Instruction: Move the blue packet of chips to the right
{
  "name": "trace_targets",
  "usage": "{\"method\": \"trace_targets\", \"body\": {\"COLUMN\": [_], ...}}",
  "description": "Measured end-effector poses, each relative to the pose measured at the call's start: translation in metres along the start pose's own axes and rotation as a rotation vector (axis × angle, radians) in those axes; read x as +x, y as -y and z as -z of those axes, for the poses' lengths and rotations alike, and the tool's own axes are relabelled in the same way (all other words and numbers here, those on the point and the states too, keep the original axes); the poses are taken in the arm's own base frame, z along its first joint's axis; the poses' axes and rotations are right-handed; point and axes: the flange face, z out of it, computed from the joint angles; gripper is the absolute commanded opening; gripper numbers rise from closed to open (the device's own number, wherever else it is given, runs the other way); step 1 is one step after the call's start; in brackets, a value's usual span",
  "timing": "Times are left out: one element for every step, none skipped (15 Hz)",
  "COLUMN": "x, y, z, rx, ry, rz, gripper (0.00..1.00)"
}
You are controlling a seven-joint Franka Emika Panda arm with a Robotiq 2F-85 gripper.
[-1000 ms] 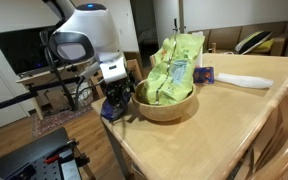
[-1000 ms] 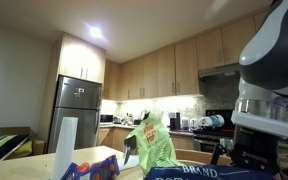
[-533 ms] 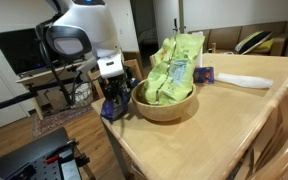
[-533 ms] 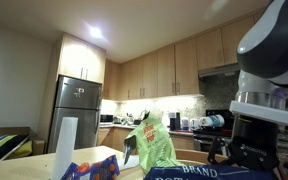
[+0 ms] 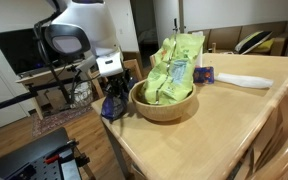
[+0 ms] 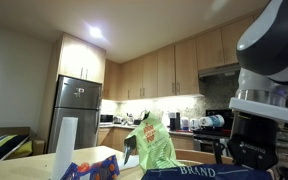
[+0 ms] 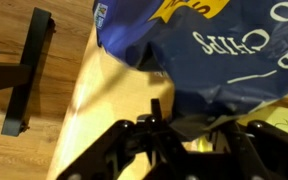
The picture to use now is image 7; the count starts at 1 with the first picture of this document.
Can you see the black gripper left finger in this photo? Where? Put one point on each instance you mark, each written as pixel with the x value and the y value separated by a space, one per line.
pixel 127 150

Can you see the black metal stand frame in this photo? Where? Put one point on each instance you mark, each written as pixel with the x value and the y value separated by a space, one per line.
pixel 27 73

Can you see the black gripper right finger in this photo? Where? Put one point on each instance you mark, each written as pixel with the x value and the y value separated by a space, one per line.
pixel 270 153

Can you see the blue potato chips bag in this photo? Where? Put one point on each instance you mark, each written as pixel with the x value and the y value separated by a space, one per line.
pixel 210 50

